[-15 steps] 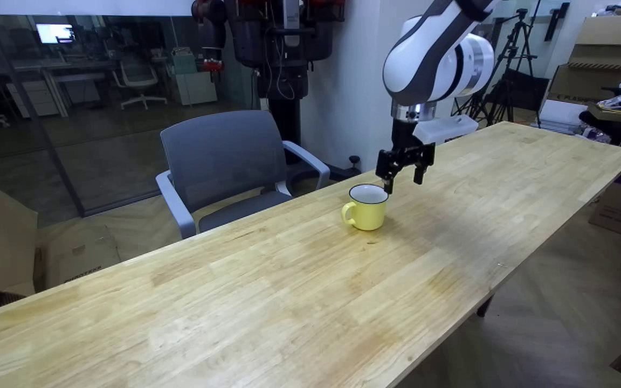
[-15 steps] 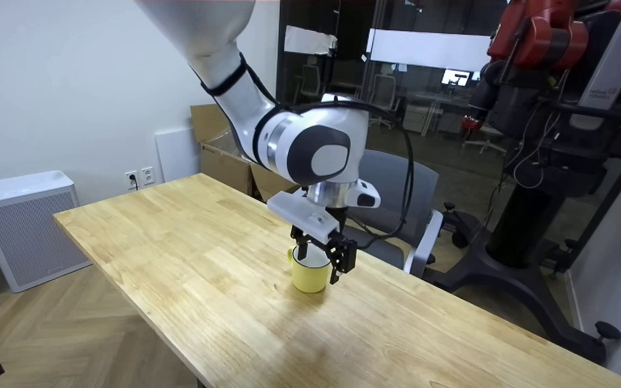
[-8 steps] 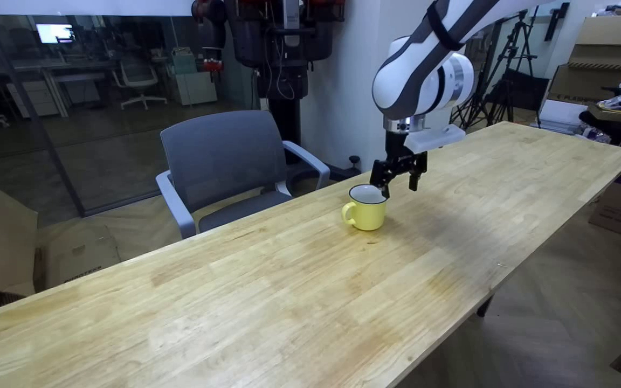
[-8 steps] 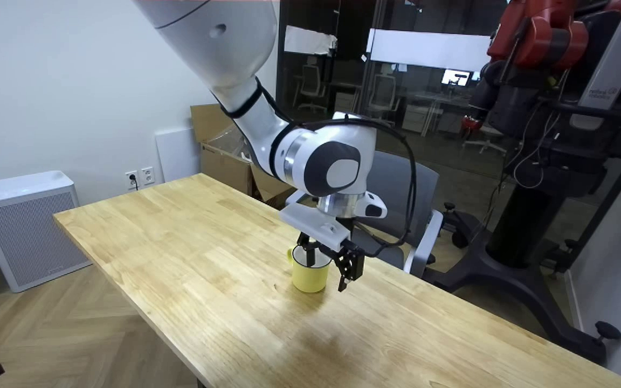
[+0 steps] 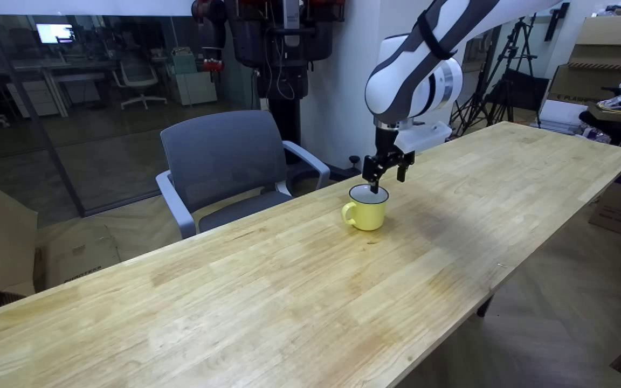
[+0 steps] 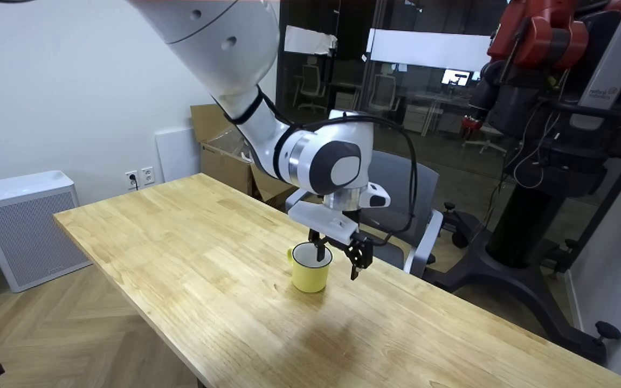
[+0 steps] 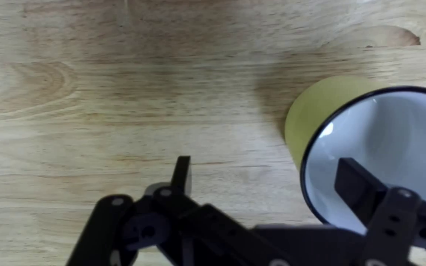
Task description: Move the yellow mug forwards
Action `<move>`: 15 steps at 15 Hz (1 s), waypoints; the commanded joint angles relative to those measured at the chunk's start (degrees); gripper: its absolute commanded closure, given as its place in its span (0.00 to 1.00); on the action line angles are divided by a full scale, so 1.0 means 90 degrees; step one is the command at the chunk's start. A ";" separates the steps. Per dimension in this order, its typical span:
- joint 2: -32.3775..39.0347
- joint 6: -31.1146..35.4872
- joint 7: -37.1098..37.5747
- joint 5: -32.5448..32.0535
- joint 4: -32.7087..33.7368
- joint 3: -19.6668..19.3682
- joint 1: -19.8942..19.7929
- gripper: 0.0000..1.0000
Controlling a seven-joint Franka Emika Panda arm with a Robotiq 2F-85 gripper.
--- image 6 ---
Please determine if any white wall power outlet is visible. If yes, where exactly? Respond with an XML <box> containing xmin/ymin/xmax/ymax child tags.
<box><xmin>122</xmin><ymin>164</ymin><xmax>159</xmax><ymax>191</ymax></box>

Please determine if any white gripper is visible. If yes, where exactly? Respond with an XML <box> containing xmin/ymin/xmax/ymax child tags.
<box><xmin>286</xmin><ymin>201</ymin><xmax>376</xmax><ymax>282</ymax></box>

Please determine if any yellow enamel mug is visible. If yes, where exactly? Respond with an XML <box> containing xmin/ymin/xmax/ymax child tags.
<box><xmin>285</xmin><ymin>238</ymin><xmax>335</xmax><ymax>294</ymax></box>

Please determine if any open brown cardboard box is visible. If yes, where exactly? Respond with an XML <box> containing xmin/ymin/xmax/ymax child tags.
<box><xmin>190</xmin><ymin>100</ymin><xmax>300</xmax><ymax>210</ymax></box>

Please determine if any white air purifier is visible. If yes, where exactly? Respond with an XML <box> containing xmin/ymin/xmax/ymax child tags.
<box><xmin>0</xmin><ymin>168</ymin><xmax>90</xmax><ymax>292</ymax></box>

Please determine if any red black pedestal robot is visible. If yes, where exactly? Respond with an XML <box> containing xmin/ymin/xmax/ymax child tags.
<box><xmin>424</xmin><ymin>0</ymin><xmax>621</xmax><ymax>366</ymax></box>

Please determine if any grey office chair white frame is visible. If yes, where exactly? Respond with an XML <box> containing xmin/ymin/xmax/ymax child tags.
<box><xmin>355</xmin><ymin>148</ymin><xmax>447</xmax><ymax>279</ymax></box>

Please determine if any lit computer monitor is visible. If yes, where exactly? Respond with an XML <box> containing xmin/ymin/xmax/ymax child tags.
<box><xmin>440</xmin><ymin>66</ymin><xmax>474</xmax><ymax>90</ymax></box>

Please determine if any white wall panel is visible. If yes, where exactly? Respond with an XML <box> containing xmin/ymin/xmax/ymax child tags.
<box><xmin>153</xmin><ymin>125</ymin><xmax>202</xmax><ymax>182</ymax></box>

